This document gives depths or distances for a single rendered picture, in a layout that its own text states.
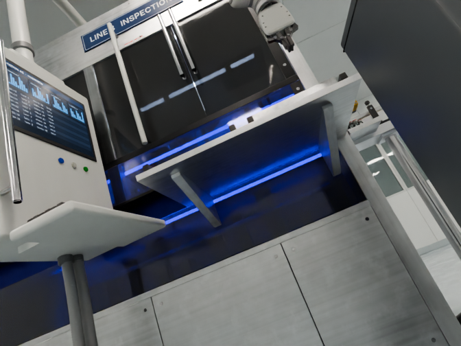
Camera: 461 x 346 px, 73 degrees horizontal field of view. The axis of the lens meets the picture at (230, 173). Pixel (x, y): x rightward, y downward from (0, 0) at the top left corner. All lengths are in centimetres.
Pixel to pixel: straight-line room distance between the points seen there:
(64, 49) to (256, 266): 156
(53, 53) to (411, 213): 555
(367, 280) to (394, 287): 9
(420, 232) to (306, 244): 498
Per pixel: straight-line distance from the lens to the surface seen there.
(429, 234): 615
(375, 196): 125
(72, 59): 200
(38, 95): 140
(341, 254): 120
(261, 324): 122
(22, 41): 169
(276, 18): 113
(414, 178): 146
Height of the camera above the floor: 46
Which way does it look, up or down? 21 degrees up
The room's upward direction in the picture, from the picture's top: 22 degrees counter-clockwise
